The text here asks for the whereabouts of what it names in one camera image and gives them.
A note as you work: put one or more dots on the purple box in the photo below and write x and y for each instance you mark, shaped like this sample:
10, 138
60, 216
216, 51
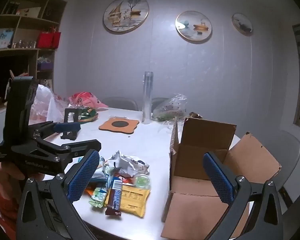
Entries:
43, 65

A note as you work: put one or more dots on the black phone stand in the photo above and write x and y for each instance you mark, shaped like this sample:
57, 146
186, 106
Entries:
70, 136

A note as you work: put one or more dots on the wooden shelf unit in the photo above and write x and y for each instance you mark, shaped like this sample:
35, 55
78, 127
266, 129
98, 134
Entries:
25, 32

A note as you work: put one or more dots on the green jelly cup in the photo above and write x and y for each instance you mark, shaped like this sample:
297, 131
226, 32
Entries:
142, 181

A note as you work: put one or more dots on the crumpled white wrapper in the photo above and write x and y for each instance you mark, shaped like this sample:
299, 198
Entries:
126, 163

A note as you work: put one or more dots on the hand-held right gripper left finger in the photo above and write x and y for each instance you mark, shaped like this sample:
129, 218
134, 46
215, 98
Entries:
83, 177

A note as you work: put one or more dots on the orange coaster with black circle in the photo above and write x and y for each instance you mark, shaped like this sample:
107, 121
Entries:
107, 126

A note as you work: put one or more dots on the orange red snack packet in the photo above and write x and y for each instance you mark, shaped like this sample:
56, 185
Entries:
90, 191
126, 180

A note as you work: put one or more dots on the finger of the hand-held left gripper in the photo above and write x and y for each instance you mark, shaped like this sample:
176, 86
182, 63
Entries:
65, 127
77, 147

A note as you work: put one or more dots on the small round wall picture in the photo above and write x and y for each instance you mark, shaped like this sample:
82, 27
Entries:
242, 24

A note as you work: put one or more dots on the green gold snack packet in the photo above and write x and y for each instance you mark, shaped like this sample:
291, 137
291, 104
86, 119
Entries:
88, 116

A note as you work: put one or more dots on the pink plastic bag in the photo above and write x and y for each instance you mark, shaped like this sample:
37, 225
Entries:
86, 98

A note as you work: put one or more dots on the medium round wall picture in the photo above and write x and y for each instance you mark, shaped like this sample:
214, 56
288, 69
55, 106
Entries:
193, 27

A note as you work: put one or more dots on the brown cardboard box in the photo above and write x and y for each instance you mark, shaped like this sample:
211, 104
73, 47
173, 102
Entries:
197, 160

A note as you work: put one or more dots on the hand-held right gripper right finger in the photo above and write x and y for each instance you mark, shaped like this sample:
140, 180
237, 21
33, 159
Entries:
218, 180

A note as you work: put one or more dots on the white plastic bag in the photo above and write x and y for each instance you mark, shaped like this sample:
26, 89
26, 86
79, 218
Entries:
43, 97

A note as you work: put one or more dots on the blue picture book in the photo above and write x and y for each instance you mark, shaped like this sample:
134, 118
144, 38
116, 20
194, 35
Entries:
1, 38

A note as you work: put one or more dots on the crumpled gold wrapper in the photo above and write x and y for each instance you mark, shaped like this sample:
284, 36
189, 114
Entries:
196, 115

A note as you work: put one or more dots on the person's left hand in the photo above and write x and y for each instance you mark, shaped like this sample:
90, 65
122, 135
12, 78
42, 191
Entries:
7, 173

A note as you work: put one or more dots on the clear plastic bag with food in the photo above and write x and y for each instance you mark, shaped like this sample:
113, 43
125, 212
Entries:
168, 110

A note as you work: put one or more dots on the large round sailboat wall picture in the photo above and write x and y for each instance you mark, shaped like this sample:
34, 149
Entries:
126, 13

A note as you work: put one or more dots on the brown chocolate bar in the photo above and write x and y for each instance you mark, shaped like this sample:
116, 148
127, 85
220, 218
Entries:
113, 200

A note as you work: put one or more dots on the red gift bag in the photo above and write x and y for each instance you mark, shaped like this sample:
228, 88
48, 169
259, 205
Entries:
57, 40
44, 40

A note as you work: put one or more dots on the yellow snack packet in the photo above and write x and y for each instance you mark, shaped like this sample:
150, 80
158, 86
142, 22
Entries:
135, 200

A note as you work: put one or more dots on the small white snack packet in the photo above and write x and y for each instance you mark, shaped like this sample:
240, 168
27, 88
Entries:
100, 166

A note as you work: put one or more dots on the blue snack packet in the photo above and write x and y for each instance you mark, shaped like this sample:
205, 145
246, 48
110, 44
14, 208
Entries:
109, 183

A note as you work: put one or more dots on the person's red clothing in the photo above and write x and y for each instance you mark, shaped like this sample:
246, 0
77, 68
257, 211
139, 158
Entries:
2, 212

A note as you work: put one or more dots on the green white snack packet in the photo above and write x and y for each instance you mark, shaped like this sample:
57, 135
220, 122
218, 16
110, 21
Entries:
97, 197

